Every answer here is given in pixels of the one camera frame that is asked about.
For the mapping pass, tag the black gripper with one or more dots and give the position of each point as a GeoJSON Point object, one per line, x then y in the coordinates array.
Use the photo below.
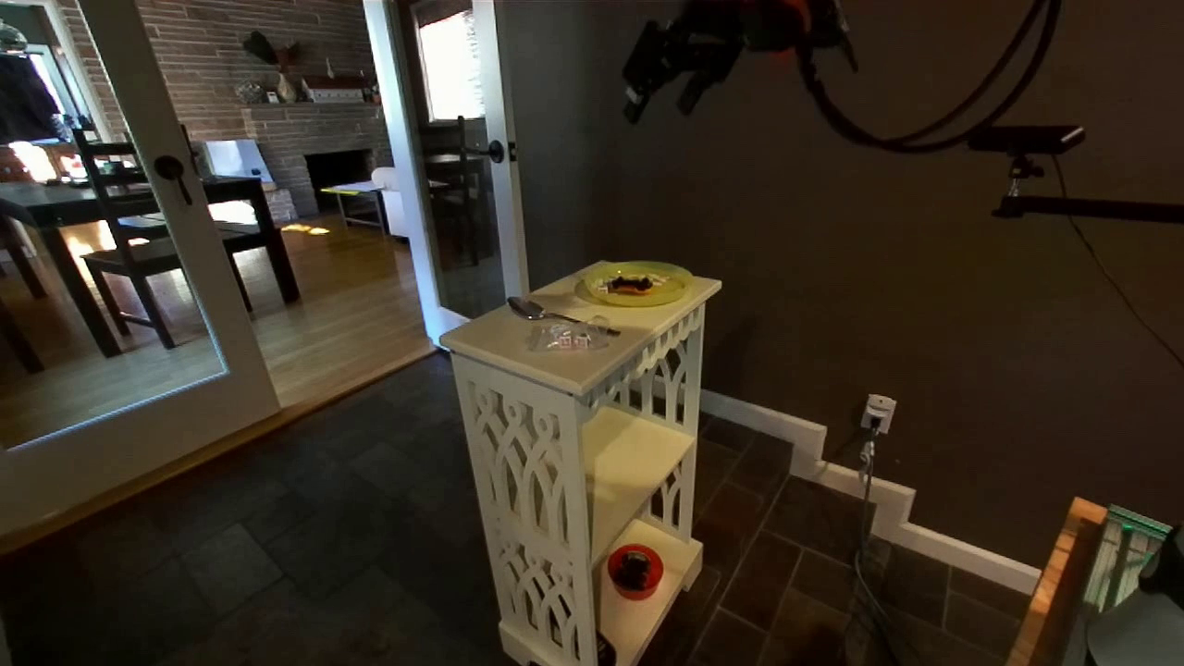
{"type": "Point", "coordinates": [700, 45]}

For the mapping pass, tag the clear plastic bag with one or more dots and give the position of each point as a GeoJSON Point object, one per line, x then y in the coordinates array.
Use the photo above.
{"type": "Point", "coordinates": [568, 336]}

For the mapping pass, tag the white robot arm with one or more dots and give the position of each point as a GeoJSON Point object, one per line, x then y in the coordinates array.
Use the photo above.
{"type": "Point", "coordinates": [795, 28]}

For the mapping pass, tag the yellow plate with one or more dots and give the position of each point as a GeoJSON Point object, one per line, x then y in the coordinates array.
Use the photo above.
{"type": "Point", "coordinates": [667, 281]}

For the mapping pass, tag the dark food on plate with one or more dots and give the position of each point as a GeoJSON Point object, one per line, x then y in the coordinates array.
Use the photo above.
{"type": "Point", "coordinates": [630, 286]}

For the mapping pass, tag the white lattice shelf unit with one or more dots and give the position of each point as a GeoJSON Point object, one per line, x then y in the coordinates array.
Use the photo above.
{"type": "Point", "coordinates": [575, 457]}

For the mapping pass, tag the silver spoon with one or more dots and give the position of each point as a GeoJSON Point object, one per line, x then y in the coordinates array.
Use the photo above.
{"type": "Point", "coordinates": [537, 310]}

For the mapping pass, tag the brick fireplace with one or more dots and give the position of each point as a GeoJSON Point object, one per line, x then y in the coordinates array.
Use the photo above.
{"type": "Point", "coordinates": [291, 135]}

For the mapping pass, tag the orange bowl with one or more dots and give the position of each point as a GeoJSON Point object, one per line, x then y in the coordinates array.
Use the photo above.
{"type": "Point", "coordinates": [633, 569]}

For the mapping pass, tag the dark wooden chair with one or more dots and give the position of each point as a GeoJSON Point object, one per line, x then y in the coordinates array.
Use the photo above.
{"type": "Point", "coordinates": [140, 243]}

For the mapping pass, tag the white french door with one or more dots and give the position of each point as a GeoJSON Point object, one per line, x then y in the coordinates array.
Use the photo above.
{"type": "Point", "coordinates": [131, 345]}

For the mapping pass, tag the wooden crate box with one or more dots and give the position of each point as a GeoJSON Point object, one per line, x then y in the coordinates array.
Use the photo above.
{"type": "Point", "coordinates": [1109, 594]}

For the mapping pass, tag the black camera on mount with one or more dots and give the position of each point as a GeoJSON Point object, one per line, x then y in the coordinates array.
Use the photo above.
{"type": "Point", "coordinates": [1026, 137]}

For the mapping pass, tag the white wall outlet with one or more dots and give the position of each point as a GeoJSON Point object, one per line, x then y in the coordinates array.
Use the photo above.
{"type": "Point", "coordinates": [878, 416]}

